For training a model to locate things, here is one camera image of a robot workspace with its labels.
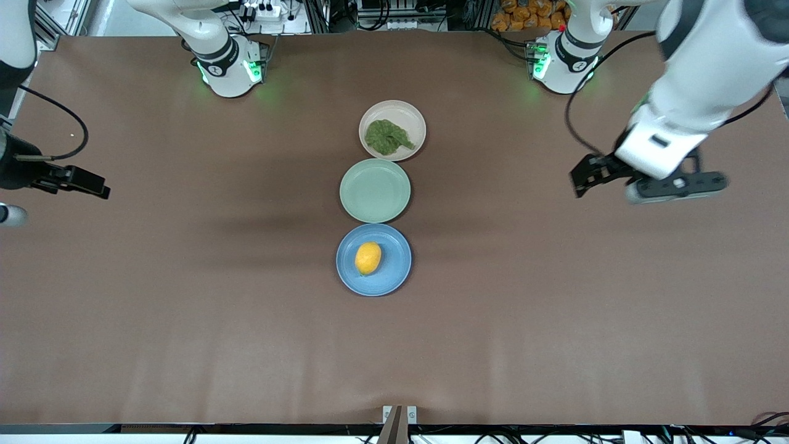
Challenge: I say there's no green lettuce leaf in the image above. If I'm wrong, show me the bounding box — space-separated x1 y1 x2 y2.
364 119 415 156

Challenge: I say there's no aluminium frame profile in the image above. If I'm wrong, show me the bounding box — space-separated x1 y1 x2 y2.
34 0 94 51

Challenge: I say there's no yellow lemon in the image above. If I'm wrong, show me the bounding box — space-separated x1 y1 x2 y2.
355 242 382 276

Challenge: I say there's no black equipment rack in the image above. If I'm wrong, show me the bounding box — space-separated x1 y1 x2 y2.
305 0 494 33

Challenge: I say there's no metal table bracket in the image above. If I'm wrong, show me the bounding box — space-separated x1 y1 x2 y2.
377 405 419 444

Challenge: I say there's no blue plate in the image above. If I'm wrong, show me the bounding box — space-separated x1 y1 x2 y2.
336 223 412 297

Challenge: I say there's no beige plate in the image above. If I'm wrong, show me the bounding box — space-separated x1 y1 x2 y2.
359 100 427 162

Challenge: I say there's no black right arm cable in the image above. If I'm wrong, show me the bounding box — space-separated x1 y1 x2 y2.
17 85 89 162

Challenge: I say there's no bag of oranges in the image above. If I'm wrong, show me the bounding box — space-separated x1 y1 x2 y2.
491 0 568 32

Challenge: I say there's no white power strip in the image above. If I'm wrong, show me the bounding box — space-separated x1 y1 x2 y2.
243 0 292 19

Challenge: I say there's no light green plate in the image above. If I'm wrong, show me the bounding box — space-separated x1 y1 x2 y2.
339 158 412 224

